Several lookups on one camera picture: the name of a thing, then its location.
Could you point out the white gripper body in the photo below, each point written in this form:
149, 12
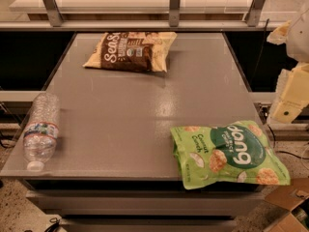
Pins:
299, 40

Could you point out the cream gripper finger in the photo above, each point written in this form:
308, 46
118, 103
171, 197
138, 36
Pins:
291, 94
279, 35

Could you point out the brown chip bag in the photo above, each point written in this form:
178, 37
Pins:
132, 51

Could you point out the green coconut crunch bag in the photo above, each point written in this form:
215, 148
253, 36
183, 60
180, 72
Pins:
237, 153

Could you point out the clear plastic water bottle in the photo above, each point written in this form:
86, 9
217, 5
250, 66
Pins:
41, 132

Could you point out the cardboard box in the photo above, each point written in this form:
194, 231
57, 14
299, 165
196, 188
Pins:
294, 200

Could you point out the grey drawer cabinet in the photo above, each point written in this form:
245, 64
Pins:
142, 206

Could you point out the metal frame rail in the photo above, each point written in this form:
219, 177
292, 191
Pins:
179, 15

